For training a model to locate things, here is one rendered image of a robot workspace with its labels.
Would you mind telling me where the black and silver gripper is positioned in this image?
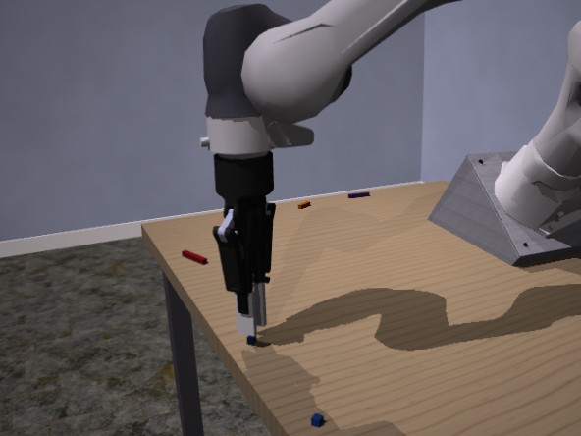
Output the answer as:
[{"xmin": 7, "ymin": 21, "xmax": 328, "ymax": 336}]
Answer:
[{"xmin": 213, "ymin": 151, "xmax": 276, "ymax": 337}]

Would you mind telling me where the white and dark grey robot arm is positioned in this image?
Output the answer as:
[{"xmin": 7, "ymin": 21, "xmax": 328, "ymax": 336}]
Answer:
[{"xmin": 199, "ymin": 0, "xmax": 581, "ymax": 237}]

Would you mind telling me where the red rod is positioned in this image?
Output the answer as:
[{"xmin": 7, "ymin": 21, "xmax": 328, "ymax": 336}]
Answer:
[{"xmin": 182, "ymin": 250, "xmax": 207, "ymax": 265}]

